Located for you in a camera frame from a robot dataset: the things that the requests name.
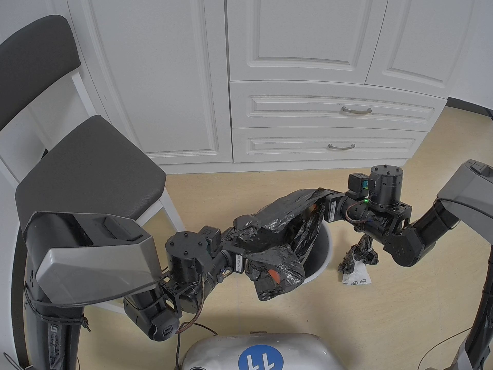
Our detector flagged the white wardrobe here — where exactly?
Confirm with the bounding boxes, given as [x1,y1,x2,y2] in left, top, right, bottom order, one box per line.
[46,0,478,174]

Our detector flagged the white trash bin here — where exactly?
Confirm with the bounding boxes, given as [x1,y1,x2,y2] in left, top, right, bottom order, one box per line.
[297,220,334,289]

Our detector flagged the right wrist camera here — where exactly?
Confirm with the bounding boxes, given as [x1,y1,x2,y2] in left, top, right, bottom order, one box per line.
[348,173,370,197]

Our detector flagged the white chair grey cushions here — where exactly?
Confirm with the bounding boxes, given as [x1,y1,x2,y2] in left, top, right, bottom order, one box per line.
[0,15,188,315]

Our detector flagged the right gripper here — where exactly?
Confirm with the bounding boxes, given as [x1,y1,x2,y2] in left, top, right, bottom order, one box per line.
[325,192,367,223]

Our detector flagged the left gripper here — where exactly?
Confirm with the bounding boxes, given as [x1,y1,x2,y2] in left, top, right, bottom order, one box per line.
[210,246,248,281]

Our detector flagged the crumpled black plastic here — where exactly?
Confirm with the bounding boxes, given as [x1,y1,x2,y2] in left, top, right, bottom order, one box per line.
[338,234,380,274]

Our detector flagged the black plastic bag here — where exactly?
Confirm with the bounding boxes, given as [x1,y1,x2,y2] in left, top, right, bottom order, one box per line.
[233,187,328,301]

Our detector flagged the black cable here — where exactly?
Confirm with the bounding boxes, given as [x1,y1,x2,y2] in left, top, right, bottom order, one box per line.
[175,322,218,370]

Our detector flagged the white printed wrapper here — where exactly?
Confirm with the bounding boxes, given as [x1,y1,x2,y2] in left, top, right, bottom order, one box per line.
[342,261,373,285]

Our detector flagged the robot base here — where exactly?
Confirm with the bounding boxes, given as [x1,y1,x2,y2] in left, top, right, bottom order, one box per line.
[181,332,341,370]

